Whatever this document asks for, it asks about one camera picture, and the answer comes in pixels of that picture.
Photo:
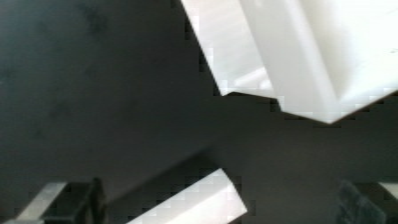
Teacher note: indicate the white drawer cabinet box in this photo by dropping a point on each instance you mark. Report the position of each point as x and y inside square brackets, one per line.
[301, 50]

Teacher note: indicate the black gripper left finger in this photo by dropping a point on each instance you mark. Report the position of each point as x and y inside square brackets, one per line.
[67, 204]

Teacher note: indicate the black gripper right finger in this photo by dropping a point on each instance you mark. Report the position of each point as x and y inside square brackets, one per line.
[369, 203]

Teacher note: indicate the white front drawer tray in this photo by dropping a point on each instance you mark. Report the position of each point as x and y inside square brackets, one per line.
[207, 204]

